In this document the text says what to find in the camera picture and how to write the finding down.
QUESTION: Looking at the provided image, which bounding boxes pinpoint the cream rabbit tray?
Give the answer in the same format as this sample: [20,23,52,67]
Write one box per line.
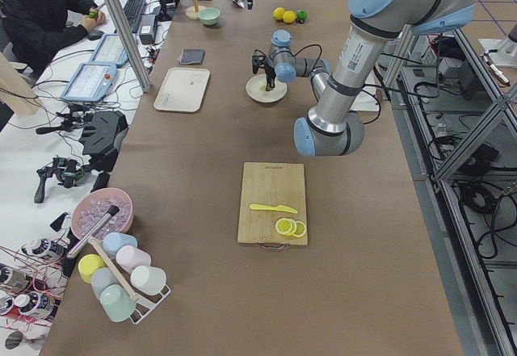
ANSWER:
[153,67,210,113]

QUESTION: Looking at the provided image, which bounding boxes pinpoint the aluminium frame post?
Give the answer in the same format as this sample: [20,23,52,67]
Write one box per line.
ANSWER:
[104,0,151,93]

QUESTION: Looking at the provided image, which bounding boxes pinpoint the black keyboard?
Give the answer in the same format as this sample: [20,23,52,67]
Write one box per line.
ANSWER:
[123,0,146,33]

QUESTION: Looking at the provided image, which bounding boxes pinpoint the metal ice tongs handle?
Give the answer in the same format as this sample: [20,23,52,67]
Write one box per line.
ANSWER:
[66,205,120,260]

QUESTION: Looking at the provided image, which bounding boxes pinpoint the yellow lemon left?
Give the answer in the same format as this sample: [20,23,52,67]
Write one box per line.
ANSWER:
[272,7,285,21]

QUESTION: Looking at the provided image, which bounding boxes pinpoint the green lime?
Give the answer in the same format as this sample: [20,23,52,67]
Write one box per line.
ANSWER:
[296,10,308,23]

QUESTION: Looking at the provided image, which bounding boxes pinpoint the yellow lemon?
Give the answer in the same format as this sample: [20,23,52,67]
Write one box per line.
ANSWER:
[272,7,285,21]
[281,10,297,24]

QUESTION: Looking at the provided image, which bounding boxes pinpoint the grey folded cloth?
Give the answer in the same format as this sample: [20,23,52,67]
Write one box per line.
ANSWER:
[178,48,205,65]

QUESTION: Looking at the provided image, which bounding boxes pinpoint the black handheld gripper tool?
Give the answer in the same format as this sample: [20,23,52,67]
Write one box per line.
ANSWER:
[33,157,92,203]

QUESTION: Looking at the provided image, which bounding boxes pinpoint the pink cup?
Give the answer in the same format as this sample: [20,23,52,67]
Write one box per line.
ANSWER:
[116,245,151,274]

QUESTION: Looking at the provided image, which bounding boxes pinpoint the cream round plate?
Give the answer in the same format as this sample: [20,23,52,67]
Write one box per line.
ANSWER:
[246,74,288,103]

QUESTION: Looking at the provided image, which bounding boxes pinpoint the white cup rack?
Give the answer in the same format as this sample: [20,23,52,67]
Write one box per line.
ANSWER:
[88,237,172,325]

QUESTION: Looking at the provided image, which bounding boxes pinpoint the pink bowl of ice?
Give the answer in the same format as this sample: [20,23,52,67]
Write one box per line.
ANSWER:
[71,187,134,240]

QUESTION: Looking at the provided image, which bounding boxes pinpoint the blue teach pendant front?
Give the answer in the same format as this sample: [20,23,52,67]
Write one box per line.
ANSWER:
[61,62,117,103]

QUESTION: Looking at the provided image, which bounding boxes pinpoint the white cup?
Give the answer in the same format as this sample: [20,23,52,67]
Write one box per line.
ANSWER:
[130,266,166,295]

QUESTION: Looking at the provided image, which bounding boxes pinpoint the yellow lemon right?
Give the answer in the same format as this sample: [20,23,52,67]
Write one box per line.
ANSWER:
[281,10,297,24]

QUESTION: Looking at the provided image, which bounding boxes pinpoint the mint green bowl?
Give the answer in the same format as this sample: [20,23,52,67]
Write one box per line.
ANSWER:
[198,7,221,27]

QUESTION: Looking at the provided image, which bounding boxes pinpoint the bamboo cutting board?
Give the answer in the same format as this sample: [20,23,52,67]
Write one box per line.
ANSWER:
[237,162,308,249]

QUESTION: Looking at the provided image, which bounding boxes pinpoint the blue cup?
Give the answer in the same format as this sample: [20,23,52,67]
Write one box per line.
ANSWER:
[102,232,138,258]

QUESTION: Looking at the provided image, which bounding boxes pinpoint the blue teach pendant rear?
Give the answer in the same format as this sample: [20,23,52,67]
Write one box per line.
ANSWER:
[90,34,128,67]

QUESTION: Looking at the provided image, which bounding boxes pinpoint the lemon slice rear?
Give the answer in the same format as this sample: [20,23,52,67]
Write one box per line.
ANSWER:
[291,220,307,238]

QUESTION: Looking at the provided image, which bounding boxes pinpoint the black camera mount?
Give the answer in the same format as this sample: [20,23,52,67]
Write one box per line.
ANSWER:
[36,109,128,191]

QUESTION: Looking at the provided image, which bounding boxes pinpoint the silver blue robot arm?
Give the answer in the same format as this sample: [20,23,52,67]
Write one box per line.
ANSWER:
[254,0,475,157]

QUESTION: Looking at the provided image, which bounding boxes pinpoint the mint green cup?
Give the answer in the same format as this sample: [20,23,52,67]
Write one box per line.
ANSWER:
[99,284,137,322]

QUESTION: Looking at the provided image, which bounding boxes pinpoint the yellow plastic knife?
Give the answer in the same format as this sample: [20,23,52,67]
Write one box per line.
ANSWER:
[249,203,298,214]

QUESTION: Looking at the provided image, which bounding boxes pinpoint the person in black jacket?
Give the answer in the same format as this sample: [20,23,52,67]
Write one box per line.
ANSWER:
[1,0,106,73]

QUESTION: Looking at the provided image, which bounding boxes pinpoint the grey cup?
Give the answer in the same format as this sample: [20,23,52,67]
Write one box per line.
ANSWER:
[90,267,119,300]

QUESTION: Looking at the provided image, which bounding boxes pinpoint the yellow cup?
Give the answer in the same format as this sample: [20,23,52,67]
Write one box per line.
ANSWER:
[78,253,106,283]

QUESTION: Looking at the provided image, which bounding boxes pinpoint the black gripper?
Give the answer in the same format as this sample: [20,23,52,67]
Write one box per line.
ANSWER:
[264,64,276,90]

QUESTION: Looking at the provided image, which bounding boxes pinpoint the blue teach pendant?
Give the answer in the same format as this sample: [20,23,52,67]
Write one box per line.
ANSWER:
[61,62,117,103]
[90,34,128,67]

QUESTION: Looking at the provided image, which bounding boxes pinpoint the black computer mouse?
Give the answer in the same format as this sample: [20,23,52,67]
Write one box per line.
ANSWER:
[87,29,104,41]

